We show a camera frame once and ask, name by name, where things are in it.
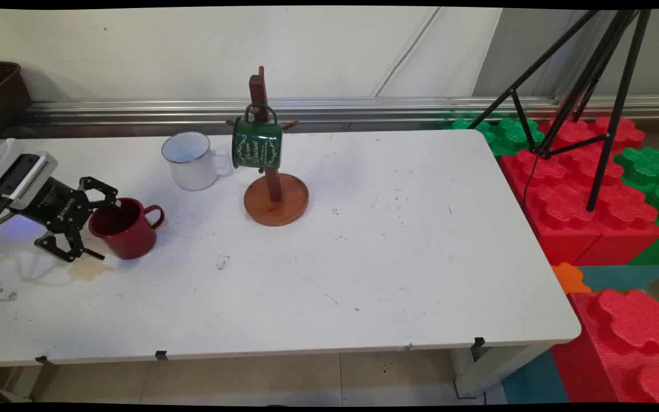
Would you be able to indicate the large red foam block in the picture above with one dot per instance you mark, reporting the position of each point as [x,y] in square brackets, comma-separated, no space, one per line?
[621,349]

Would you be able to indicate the brown wooden mug tree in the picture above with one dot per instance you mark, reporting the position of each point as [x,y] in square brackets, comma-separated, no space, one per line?
[275,207]

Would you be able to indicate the green foam building block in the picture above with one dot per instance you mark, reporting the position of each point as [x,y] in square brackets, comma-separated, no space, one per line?
[647,169]
[509,134]

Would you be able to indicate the red enamel mug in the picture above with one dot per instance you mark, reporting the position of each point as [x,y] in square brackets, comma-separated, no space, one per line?
[129,237]

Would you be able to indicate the black tripod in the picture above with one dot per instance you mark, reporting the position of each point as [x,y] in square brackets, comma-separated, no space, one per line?
[594,194]

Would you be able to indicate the dark brown wicker basket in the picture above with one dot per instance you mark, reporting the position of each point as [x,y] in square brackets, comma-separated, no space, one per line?
[0,94]

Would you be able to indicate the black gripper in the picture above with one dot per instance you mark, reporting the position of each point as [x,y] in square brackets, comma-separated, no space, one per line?
[58,209]

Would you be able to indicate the black table edge clip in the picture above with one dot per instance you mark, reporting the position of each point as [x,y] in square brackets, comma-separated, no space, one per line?
[479,342]
[42,360]
[161,355]

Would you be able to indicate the green enamel mug white lettering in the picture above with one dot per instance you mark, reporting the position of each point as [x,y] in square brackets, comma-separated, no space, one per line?
[255,150]

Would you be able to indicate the red foam building block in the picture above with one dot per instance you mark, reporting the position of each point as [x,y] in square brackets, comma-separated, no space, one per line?
[552,229]
[621,234]
[624,134]

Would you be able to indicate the white table leg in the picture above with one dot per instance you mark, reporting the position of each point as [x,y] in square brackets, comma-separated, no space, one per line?
[32,382]
[495,366]

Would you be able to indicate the teal foam mat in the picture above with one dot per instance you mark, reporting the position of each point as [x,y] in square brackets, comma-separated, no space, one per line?
[621,277]
[535,380]

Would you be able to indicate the orange foam piece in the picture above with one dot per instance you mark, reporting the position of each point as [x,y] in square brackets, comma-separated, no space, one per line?
[568,279]

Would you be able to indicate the aluminium wall rail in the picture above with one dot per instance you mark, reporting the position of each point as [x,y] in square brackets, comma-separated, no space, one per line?
[135,111]

